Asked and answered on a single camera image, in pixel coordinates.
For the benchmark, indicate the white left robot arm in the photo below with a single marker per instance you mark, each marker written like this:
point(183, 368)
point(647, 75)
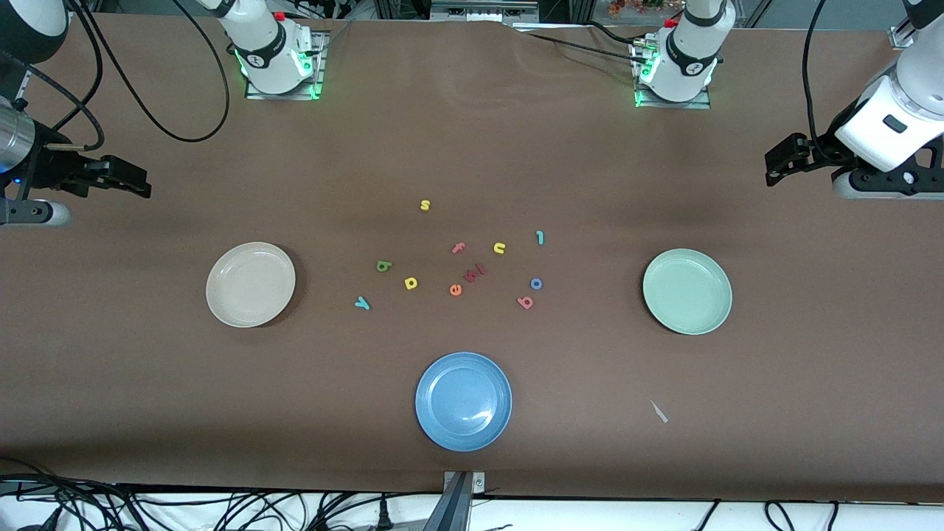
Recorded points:
point(689, 51)

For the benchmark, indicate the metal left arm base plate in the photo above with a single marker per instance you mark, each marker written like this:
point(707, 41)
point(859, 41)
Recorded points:
point(672, 105)

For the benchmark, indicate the pink foam letter b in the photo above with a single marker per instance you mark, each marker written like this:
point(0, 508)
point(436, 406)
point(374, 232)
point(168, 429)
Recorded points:
point(526, 298)

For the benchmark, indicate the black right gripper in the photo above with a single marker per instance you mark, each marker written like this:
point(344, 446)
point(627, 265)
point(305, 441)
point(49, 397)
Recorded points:
point(53, 168)

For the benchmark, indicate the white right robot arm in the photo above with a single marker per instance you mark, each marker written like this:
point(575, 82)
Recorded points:
point(269, 51)

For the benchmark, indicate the blue plate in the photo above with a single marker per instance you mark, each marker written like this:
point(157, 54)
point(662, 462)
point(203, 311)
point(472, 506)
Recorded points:
point(463, 401)

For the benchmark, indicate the white paper scrap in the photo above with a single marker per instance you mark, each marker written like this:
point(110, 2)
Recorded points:
point(659, 413)

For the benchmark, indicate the beige brown plate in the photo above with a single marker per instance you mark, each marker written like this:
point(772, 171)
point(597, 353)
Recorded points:
point(251, 285)

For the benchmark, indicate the pale green plate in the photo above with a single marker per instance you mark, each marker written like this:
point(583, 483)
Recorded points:
point(687, 291)

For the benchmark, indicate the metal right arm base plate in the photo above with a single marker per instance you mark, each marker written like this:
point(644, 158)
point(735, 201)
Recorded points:
point(318, 66)

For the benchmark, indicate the black power plug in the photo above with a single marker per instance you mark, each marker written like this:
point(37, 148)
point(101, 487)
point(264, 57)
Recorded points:
point(383, 516)

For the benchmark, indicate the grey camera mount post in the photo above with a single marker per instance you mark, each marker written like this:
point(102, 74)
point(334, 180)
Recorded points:
point(461, 490)

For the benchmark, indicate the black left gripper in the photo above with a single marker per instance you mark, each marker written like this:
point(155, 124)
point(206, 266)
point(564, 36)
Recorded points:
point(820, 151)

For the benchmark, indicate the aluminium frame structure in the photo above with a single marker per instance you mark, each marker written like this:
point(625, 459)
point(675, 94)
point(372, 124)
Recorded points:
point(483, 7)

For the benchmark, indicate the orange decoration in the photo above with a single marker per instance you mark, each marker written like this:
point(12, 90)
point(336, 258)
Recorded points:
point(641, 6)

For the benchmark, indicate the aluminium table edge rail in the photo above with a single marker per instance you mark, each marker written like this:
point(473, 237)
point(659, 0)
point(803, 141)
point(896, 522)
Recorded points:
point(22, 88)

